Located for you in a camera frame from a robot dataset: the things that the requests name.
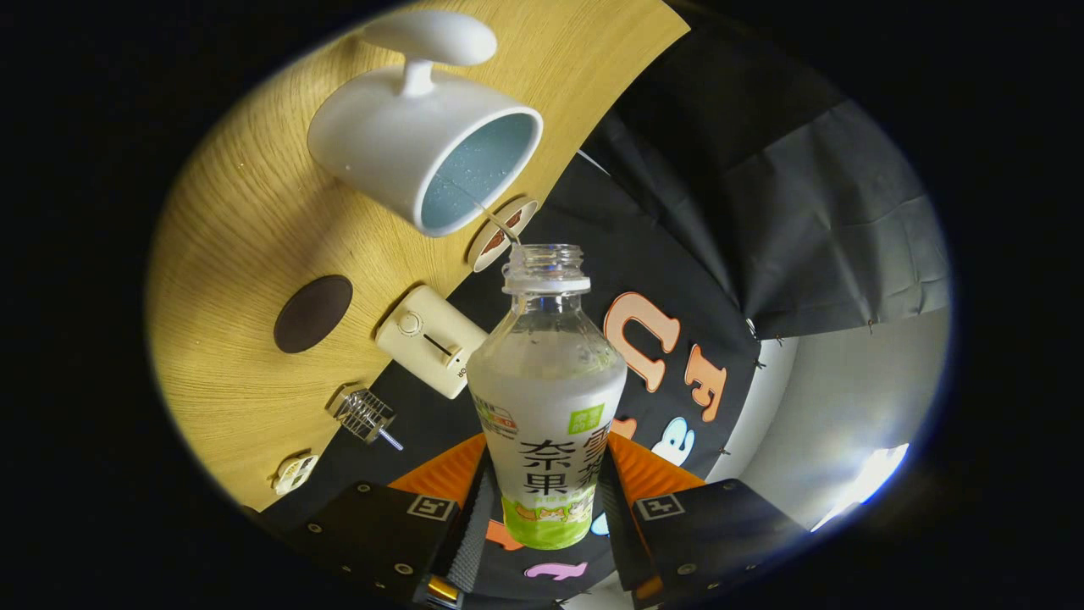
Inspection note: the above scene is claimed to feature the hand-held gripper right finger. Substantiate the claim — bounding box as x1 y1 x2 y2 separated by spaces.
597 432 810 607

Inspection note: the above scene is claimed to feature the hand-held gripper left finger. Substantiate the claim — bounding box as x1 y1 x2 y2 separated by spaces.
288 434 496 610

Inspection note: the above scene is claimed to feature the clear juice bottle green label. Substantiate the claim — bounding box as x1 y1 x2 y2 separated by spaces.
467 244 628 552

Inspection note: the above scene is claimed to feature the dark brown round coaster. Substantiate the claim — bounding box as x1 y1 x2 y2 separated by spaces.
273 274 354 354

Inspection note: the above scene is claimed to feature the white cup blue inside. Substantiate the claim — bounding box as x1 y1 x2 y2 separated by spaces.
307 10 545 238

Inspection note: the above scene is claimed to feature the small white patterned dish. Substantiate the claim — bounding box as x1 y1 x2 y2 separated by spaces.
271 453 319 496

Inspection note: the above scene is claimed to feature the cream toaster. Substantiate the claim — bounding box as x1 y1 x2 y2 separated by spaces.
375 285 489 400

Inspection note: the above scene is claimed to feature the large ceiling light panel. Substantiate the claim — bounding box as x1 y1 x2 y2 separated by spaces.
811 442 911 533

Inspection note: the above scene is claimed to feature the white oval dish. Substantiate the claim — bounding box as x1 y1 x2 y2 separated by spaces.
466 197 539 274

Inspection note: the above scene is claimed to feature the black backdrop cloth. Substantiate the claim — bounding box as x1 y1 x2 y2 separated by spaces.
263 0 954 604

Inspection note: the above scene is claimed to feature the wooden table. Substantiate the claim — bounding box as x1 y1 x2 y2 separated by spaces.
146 0 691 513

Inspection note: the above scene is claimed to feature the wire mesh holder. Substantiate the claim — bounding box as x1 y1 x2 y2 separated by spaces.
326 385 397 444

